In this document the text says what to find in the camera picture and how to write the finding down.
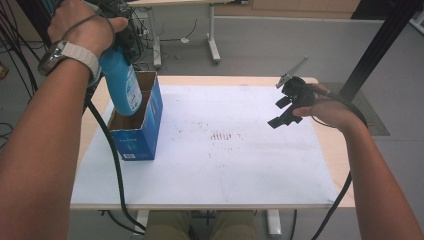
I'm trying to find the white background desk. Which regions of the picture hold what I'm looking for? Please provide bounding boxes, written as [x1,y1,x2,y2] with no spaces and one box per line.
[126,0,250,69]

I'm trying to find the person's legs in olive trousers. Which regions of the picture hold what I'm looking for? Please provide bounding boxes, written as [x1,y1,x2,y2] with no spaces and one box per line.
[143,209,258,240]

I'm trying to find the wooden cabinet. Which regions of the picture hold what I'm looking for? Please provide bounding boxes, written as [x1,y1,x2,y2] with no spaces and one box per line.
[213,0,362,20]

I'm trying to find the wristwatch with white strap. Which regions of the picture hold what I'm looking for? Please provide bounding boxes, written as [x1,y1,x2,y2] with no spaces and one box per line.
[37,40,102,87]

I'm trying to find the person's right hand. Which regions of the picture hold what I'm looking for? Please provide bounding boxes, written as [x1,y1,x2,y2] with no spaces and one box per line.
[292,82,360,133]

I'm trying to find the blue cardboard box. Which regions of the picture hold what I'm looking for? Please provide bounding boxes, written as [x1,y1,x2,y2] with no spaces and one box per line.
[107,70,165,162]

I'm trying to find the thin grey wrist cord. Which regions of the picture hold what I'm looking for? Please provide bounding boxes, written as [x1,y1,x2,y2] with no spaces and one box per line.
[60,11,117,46]

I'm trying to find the thick black left gripper cable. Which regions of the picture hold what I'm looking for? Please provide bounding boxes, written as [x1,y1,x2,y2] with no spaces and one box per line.
[82,95,148,235]

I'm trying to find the black metal frame post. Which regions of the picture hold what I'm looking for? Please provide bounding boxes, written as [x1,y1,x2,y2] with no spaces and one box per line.
[336,0,424,103]
[15,0,56,49]

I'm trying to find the wooden table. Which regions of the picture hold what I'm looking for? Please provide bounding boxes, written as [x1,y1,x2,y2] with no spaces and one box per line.
[69,74,356,212]

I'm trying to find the white table leg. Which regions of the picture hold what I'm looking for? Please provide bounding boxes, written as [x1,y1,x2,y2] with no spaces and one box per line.
[265,208,283,240]
[133,209,150,238]

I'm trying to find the tangle of black floor cables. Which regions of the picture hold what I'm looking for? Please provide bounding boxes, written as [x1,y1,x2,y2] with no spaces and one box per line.
[0,0,41,151]

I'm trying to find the person's left hand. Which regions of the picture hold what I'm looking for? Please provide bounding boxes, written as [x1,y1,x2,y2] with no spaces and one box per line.
[47,0,130,58]

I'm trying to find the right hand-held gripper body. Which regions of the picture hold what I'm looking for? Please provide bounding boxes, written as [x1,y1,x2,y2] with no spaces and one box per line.
[275,55,318,114]

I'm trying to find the white table mat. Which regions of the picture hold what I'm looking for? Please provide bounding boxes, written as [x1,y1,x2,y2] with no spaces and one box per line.
[70,84,338,206]

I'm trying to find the blue plastic bottle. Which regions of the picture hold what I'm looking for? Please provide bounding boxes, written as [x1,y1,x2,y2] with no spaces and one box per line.
[97,47,143,117]

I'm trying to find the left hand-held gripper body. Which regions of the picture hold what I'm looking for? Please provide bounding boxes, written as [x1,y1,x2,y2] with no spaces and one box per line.
[84,0,145,65]

